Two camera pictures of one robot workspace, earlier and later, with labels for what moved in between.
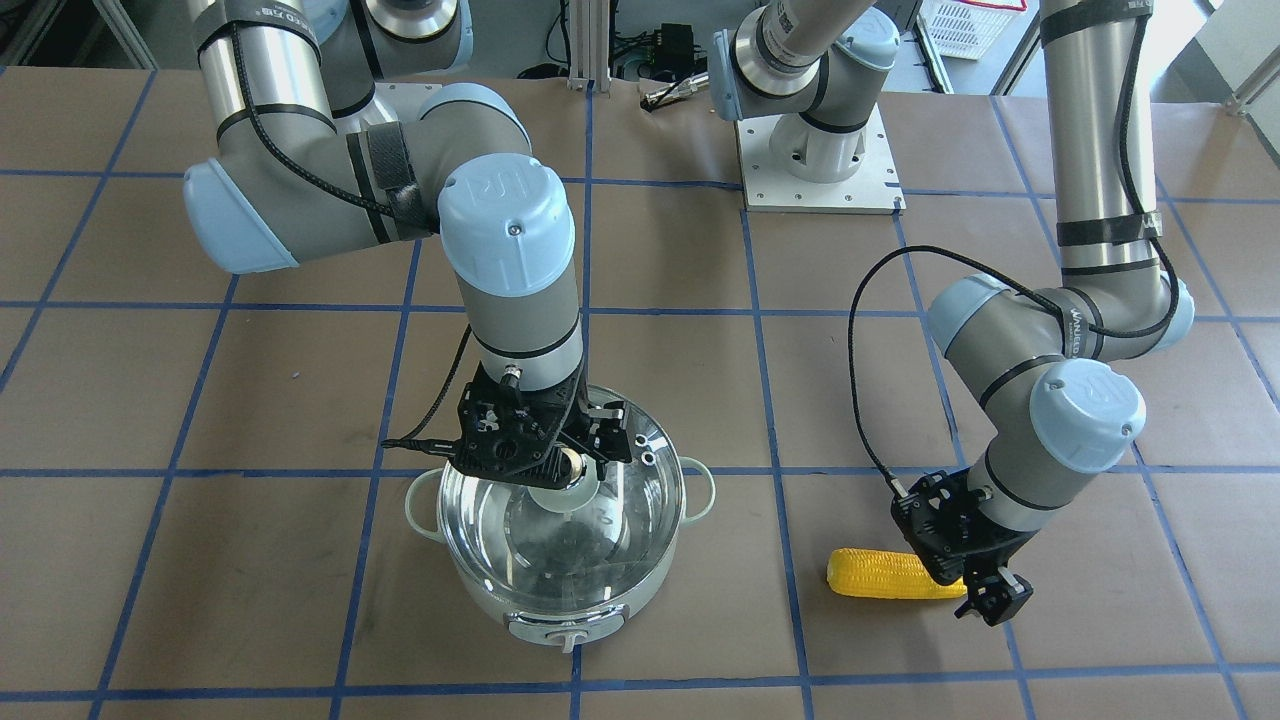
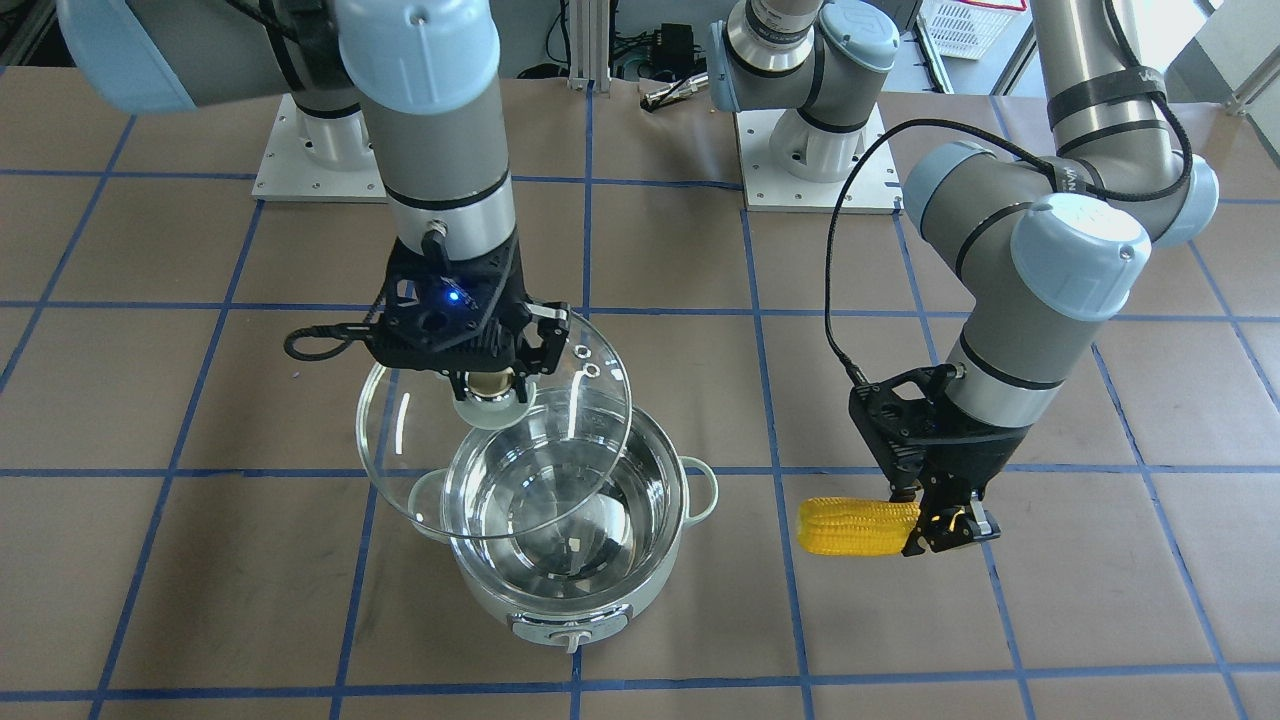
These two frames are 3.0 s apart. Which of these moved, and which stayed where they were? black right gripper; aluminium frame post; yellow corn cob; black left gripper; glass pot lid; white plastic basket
Moved: black left gripper; glass pot lid; black right gripper; yellow corn cob
Stayed: white plastic basket; aluminium frame post
